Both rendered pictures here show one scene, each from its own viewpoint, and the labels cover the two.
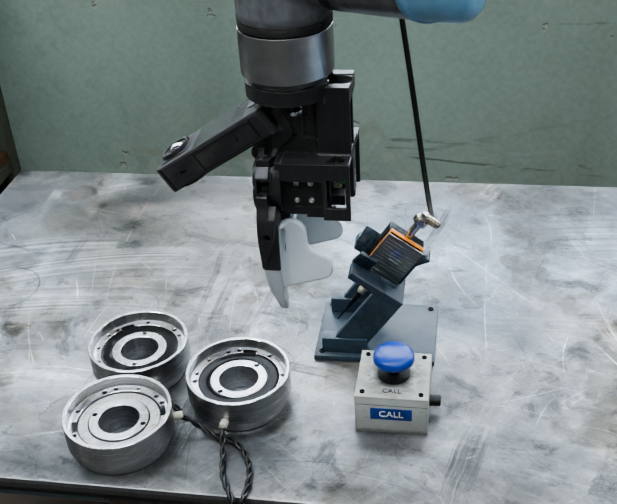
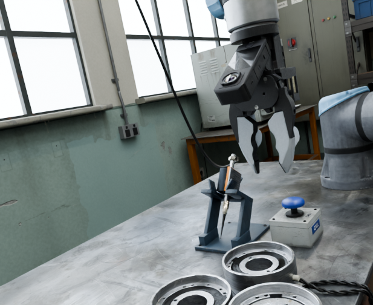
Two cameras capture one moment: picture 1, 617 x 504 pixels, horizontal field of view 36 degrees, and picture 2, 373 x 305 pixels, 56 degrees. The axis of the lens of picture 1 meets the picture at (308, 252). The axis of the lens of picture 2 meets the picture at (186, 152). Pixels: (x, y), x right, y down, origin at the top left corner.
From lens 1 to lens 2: 88 cm
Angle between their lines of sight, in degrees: 62
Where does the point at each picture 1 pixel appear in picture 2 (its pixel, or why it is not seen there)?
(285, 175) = (283, 75)
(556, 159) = not seen: hidden behind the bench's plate
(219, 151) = (260, 66)
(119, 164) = not seen: outside the picture
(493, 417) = not seen: hidden behind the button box
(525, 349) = (272, 209)
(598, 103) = (54, 247)
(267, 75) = (272, 11)
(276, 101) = (275, 28)
